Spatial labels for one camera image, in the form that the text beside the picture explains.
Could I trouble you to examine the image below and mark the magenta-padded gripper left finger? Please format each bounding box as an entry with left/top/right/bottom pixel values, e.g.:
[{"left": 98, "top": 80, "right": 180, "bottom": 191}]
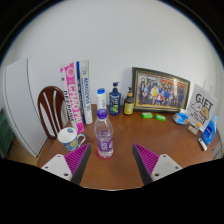
[{"left": 41, "top": 143, "right": 92, "bottom": 186}]

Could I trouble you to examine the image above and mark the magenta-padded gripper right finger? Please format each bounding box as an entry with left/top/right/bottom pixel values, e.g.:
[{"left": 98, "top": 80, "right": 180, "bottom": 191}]
[{"left": 132, "top": 143, "right": 184, "bottom": 186}]

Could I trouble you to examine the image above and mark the purple-capped clear water bottle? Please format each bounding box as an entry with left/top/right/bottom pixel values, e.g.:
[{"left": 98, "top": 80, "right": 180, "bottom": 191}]
[{"left": 93, "top": 108, "right": 115, "bottom": 159}]

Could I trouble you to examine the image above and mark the white mug with blue print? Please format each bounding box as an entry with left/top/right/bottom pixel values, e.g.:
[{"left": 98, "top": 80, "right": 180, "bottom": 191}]
[{"left": 57, "top": 126, "right": 87, "bottom": 152}]

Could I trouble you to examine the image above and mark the blue tissue pack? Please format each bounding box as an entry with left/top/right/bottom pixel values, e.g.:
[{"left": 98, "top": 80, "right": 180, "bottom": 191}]
[{"left": 172, "top": 108, "right": 190, "bottom": 126}]

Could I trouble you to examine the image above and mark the small colourful snack packet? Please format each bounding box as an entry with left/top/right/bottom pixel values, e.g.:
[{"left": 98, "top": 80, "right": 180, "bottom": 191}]
[{"left": 186, "top": 124, "right": 200, "bottom": 136}]

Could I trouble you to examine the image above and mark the small white remote control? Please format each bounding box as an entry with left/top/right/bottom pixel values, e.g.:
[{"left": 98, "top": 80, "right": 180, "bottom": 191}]
[{"left": 197, "top": 137, "right": 208, "bottom": 152}]

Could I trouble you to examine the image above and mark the yellow-labelled brown pump bottle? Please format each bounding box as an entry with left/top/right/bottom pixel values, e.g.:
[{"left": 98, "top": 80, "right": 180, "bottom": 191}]
[{"left": 123, "top": 86, "right": 135, "bottom": 116}]

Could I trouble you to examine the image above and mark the tall pink and white box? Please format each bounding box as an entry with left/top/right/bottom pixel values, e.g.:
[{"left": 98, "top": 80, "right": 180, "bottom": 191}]
[{"left": 59, "top": 61, "right": 86, "bottom": 134}]

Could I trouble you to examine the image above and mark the tall white and blue box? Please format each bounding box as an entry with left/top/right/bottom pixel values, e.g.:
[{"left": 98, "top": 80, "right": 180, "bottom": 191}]
[{"left": 75, "top": 59, "right": 94, "bottom": 125}]

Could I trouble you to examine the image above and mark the white bottle with blue cap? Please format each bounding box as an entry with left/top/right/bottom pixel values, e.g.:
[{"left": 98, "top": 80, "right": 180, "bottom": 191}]
[{"left": 96, "top": 87, "right": 107, "bottom": 111}]

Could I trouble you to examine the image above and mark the dark blue pump bottle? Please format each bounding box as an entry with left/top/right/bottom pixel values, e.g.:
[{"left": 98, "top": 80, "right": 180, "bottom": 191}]
[{"left": 108, "top": 81, "right": 122, "bottom": 117}]

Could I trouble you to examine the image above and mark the blue detergent bottle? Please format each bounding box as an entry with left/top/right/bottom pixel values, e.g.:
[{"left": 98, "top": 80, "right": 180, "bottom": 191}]
[{"left": 200, "top": 114, "right": 219, "bottom": 146}]

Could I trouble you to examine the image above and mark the framed group photo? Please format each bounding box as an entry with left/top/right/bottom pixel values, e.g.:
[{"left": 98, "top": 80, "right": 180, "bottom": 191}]
[{"left": 131, "top": 66, "right": 191, "bottom": 113}]

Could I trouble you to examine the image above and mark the dark wooden chair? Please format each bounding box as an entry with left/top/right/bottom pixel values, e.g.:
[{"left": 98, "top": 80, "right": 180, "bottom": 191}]
[{"left": 36, "top": 85, "right": 69, "bottom": 140}]

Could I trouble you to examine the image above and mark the white paper gift bag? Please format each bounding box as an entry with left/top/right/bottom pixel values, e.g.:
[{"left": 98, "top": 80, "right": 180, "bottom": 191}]
[{"left": 185, "top": 79, "right": 218, "bottom": 129}]

